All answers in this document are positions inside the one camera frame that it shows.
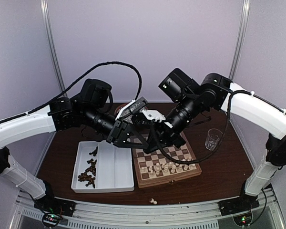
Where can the aluminium corner post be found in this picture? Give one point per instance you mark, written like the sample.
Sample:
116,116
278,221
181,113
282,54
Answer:
240,38
51,44

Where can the white chess king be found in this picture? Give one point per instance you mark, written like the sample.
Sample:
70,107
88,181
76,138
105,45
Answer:
166,169

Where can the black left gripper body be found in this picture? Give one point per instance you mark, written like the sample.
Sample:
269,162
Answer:
91,113

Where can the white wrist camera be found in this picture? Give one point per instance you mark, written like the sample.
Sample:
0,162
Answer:
134,106
146,116

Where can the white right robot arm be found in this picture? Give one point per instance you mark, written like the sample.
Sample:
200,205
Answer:
220,93

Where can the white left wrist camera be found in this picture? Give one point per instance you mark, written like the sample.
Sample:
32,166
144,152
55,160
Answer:
134,106

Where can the aluminium corner post right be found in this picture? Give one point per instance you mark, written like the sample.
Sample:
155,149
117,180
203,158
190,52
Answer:
240,38

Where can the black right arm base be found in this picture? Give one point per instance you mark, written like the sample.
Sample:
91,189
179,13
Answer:
240,208

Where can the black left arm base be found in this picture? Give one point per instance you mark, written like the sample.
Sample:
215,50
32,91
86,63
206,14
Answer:
54,210

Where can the pile of dark chess pieces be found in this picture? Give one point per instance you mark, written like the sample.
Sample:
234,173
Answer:
89,175

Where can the clear drinking glass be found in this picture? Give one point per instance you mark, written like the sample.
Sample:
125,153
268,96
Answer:
212,139

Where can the floral patterned ceramic plate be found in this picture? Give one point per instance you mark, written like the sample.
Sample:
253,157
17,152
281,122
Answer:
125,115

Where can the white compartment tray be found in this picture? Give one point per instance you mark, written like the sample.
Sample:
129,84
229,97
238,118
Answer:
114,169

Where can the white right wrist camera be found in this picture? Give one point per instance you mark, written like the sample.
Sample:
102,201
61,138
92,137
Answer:
146,116

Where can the wooden chess board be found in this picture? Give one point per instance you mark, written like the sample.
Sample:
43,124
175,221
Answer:
140,159

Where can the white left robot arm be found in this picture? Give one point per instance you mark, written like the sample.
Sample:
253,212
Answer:
57,115

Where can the aluminium corner post left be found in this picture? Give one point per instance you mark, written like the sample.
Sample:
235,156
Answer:
51,44

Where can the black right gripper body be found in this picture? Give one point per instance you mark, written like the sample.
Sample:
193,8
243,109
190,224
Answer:
190,109

